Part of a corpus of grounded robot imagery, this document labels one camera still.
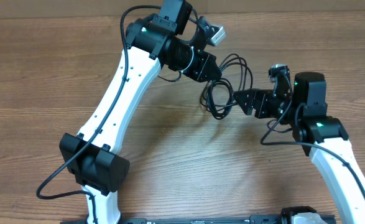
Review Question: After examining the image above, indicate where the black USB cable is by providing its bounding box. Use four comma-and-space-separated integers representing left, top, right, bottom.
200, 53, 254, 121

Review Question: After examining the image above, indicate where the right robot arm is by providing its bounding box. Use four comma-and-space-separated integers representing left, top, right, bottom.
233, 72, 365, 223

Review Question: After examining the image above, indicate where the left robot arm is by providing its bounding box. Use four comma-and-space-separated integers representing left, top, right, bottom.
59, 1, 226, 223

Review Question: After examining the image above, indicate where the brown cardboard back panel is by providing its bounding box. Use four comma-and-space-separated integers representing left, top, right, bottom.
0, 0, 365, 19

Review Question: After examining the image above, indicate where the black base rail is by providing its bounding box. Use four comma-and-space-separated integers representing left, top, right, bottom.
60, 205, 337, 224

